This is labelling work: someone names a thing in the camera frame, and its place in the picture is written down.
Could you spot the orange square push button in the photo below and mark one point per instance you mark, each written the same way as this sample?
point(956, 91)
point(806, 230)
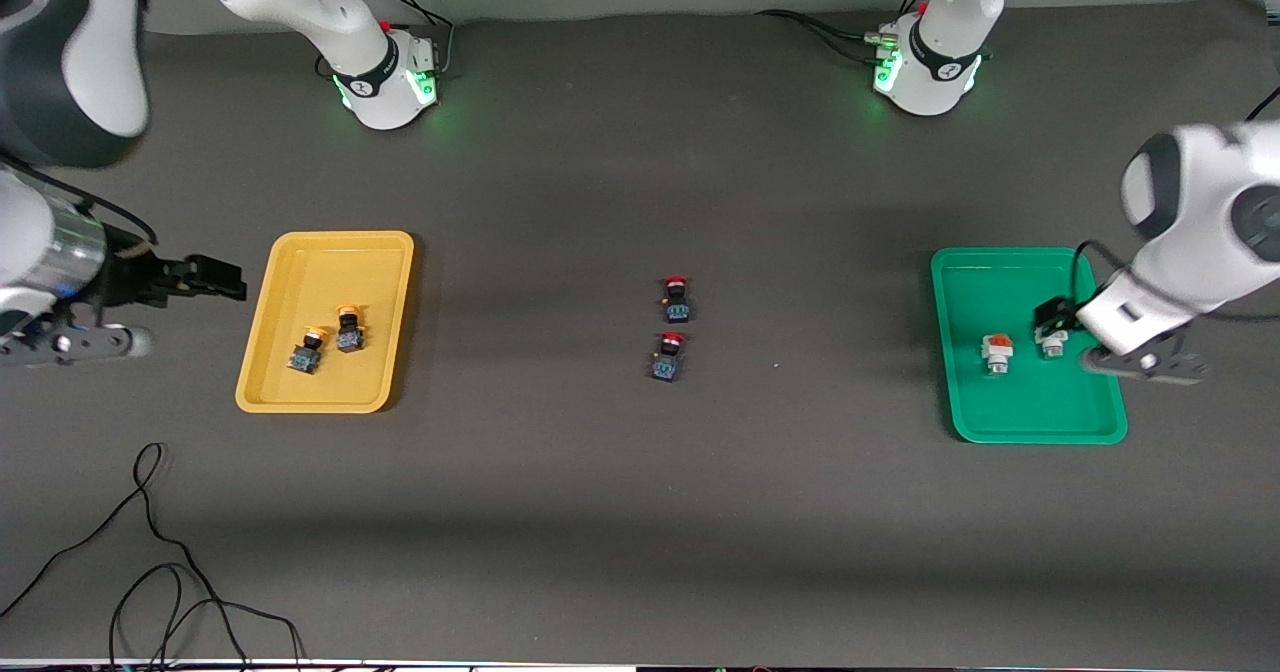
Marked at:
point(997, 350)

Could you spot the red round push button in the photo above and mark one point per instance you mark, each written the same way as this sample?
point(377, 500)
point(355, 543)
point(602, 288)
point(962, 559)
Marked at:
point(677, 304)
point(667, 362)

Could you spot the dark grey table mat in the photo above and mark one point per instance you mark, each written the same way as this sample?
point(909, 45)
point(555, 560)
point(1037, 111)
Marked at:
point(640, 512)

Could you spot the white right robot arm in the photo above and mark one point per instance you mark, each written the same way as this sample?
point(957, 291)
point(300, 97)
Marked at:
point(80, 52)

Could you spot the yellow round push button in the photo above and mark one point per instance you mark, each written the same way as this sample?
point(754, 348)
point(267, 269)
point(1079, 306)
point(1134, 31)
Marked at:
point(350, 332)
point(308, 352)

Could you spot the yellow plastic tray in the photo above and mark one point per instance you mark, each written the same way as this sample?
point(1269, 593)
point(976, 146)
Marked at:
point(340, 272)

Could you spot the green plastic tray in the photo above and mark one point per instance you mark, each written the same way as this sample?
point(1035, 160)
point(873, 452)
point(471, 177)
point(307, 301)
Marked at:
point(1030, 407)

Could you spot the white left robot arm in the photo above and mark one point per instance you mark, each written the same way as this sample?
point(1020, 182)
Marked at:
point(1200, 222)

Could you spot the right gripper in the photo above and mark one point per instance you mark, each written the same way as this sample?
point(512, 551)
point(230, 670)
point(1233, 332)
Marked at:
point(133, 278)

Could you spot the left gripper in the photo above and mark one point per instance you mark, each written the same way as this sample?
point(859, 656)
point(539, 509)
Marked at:
point(1053, 314)

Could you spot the green square push button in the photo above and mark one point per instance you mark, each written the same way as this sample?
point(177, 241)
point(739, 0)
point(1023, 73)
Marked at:
point(1052, 347)

